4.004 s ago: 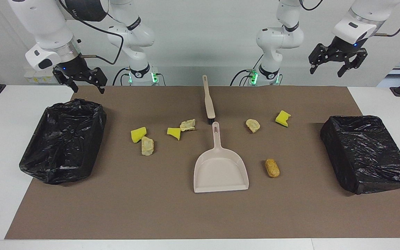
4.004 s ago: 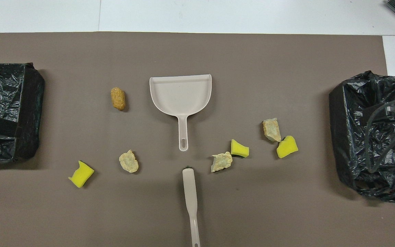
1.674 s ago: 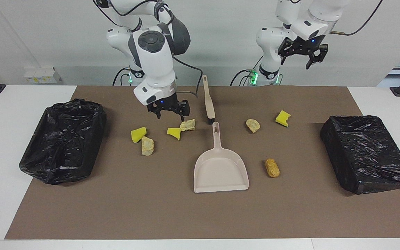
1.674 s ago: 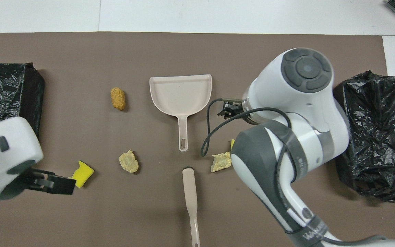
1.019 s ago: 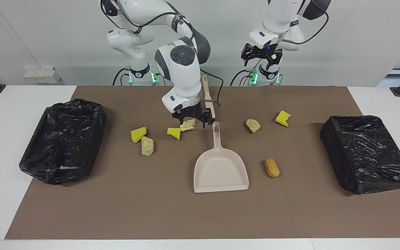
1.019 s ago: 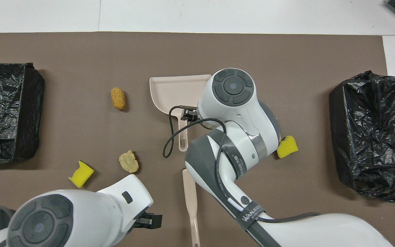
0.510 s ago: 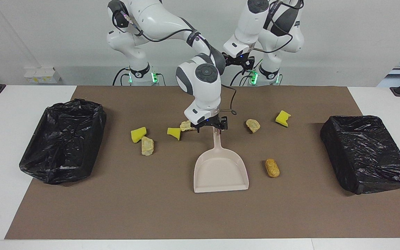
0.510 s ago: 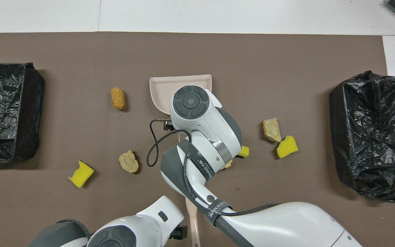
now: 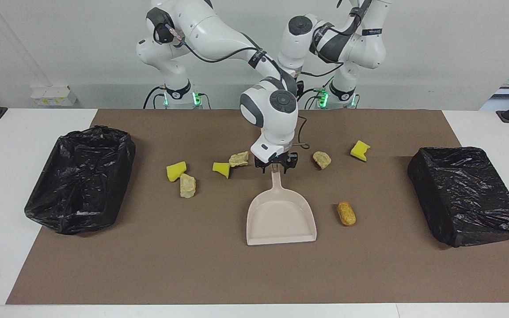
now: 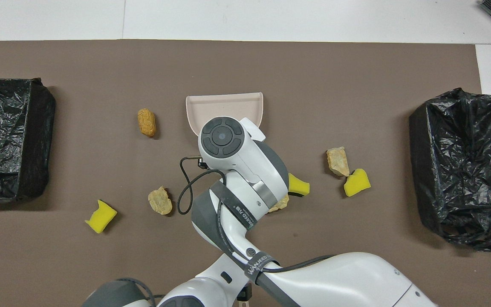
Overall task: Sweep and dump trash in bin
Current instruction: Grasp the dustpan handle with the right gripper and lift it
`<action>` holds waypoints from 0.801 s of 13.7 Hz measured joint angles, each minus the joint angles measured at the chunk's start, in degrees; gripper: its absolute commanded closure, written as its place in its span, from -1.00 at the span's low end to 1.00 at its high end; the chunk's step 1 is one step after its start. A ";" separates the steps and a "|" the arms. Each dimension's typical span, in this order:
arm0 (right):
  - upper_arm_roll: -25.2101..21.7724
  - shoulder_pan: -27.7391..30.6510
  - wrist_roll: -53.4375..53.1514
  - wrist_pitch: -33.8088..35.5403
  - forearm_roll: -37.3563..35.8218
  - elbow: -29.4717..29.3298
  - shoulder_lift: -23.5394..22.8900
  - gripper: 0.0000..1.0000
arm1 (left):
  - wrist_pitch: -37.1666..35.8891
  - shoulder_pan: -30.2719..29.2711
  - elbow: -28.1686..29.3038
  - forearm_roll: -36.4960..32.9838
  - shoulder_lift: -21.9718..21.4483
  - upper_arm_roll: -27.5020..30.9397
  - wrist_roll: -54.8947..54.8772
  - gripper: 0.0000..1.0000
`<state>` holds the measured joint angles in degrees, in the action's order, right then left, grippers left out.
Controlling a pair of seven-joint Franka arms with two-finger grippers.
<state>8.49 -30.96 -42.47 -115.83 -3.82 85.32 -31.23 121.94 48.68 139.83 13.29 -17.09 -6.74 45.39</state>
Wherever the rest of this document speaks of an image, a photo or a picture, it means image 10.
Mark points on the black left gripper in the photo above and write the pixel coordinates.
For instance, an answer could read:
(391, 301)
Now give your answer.
(244, 292)

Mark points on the pale beige rock chunk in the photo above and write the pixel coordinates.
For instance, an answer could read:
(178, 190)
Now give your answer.
(281, 204)
(338, 162)
(160, 201)

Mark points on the yellow sponge piece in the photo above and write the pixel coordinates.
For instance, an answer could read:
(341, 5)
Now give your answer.
(357, 183)
(100, 216)
(301, 186)

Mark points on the beige plastic dustpan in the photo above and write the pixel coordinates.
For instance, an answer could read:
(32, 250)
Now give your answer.
(211, 106)

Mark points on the brown bread roll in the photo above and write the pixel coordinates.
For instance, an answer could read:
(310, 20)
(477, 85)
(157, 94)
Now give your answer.
(146, 122)

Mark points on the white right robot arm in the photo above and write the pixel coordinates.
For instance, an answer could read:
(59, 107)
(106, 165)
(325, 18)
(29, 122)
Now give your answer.
(348, 281)

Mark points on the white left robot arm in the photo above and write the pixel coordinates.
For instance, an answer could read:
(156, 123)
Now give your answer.
(194, 292)

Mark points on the bin with crumpled black bag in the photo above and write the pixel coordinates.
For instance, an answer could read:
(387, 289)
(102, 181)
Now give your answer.
(450, 170)

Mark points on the rectangular bin with black bag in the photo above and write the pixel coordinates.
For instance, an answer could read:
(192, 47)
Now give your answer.
(36, 128)

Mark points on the brown paper table mat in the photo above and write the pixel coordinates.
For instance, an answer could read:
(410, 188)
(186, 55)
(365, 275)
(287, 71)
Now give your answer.
(356, 238)

